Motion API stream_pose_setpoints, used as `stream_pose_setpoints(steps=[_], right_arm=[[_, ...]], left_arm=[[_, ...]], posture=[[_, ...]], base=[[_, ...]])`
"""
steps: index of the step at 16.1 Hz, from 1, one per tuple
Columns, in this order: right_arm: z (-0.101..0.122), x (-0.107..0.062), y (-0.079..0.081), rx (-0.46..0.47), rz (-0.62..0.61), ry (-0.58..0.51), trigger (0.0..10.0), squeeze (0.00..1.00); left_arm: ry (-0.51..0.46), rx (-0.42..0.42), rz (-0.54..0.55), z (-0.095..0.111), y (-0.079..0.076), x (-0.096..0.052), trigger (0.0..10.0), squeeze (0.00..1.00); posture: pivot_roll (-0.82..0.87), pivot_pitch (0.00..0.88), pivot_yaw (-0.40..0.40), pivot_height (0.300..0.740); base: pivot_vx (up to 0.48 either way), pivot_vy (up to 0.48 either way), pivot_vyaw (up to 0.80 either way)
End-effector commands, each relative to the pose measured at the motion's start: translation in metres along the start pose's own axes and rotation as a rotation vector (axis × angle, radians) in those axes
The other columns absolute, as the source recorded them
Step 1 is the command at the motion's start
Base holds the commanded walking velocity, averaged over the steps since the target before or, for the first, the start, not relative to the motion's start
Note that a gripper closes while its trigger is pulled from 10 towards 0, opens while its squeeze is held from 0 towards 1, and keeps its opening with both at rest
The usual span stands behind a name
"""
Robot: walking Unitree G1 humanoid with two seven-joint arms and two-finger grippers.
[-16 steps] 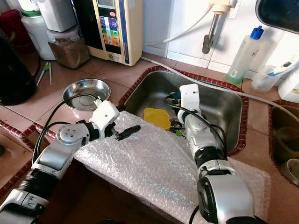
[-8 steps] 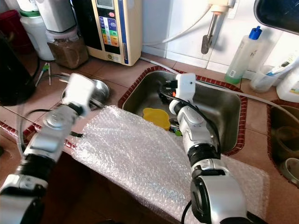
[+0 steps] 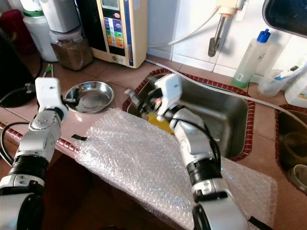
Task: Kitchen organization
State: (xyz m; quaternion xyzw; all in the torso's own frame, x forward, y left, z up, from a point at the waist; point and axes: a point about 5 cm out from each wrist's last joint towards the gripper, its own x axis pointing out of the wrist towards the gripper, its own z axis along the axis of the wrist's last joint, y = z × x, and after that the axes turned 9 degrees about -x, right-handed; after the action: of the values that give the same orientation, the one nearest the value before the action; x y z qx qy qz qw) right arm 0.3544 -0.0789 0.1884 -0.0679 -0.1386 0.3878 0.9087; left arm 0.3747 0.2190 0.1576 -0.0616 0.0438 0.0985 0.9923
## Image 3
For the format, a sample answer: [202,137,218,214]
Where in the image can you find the shallow steel bowl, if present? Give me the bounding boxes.
[65,80,115,115]

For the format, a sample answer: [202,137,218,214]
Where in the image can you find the yellow plastic cup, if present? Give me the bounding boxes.
[146,113,175,135]

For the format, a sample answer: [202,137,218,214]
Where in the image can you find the small white green tongs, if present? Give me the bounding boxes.
[42,64,55,79]

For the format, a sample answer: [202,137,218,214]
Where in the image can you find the clear jar brown powder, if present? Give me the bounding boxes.
[50,30,94,72]

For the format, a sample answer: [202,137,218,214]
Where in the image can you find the cream water ionizer appliance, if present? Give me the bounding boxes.
[77,0,150,69]

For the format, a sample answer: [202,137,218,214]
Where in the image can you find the white container green lid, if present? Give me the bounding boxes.
[23,0,59,62]

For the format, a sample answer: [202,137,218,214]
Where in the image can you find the clear bubble wrap sheet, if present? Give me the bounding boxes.
[75,107,279,230]

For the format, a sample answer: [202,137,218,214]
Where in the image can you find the large steel sink basin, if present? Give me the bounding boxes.
[122,69,255,163]

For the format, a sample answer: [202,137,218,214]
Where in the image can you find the grey plastic appliance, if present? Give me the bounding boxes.
[39,0,82,35]

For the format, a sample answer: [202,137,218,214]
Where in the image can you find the dark red canister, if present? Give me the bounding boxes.
[0,9,37,55]

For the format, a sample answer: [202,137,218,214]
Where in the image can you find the clear soap bottle blue cap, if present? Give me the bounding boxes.
[231,29,272,89]

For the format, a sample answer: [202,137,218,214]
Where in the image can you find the clear plastic cup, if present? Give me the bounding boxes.
[258,69,286,98]

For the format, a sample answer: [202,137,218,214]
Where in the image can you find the small steel sink basin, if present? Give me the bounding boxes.
[274,104,307,193]

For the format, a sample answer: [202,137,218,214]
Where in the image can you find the white detergent bottle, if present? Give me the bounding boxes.
[283,62,307,109]

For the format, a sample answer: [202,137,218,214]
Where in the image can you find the green translucent plastic bowl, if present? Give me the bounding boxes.
[283,131,307,159]

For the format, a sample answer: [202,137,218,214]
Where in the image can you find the black tray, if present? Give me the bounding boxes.
[262,0,307,39]

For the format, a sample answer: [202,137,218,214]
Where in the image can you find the grey metal cup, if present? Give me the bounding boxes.
[290,164,307,185]

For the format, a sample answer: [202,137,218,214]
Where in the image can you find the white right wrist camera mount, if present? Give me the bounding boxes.
[153,73,183,114]

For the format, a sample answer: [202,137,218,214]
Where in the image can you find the long white hose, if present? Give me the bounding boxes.
[144,58,307,114]

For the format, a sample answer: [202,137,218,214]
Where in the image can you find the short white hose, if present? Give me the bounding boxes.
[148,7,222,49]

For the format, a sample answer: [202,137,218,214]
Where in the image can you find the short black left arm cable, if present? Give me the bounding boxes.
[0,123,35,166]

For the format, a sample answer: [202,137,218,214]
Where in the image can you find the cream wall faucet metal spout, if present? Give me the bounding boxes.
[207,0,250,58]

